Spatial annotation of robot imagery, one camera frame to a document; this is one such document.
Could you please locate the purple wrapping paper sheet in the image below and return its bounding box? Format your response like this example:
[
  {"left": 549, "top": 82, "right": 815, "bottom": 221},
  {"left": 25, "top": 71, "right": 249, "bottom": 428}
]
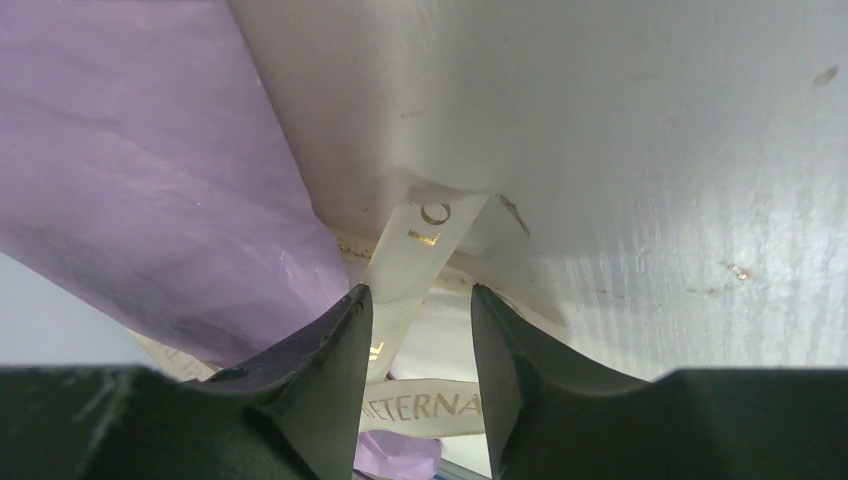
[{"left": 1, "top": 1, "right": 441, "bottom": 479}]

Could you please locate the cream ribbon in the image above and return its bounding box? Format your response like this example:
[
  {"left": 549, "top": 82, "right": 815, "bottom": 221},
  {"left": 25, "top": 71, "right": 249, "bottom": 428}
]
[{"left": 138, "top": 195, "right": 485, "bottom": 441}]

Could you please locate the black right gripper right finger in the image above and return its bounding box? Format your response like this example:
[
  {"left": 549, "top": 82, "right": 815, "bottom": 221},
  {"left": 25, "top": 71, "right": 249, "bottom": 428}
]
[{"left": 470, "top": 285, "right": 847, "bottom": 479}]

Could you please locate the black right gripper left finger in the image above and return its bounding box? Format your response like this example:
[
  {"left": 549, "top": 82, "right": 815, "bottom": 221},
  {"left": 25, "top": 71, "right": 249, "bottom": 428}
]
[{"left": 1, "top": 285, "right": 373, "bottom": 479}]

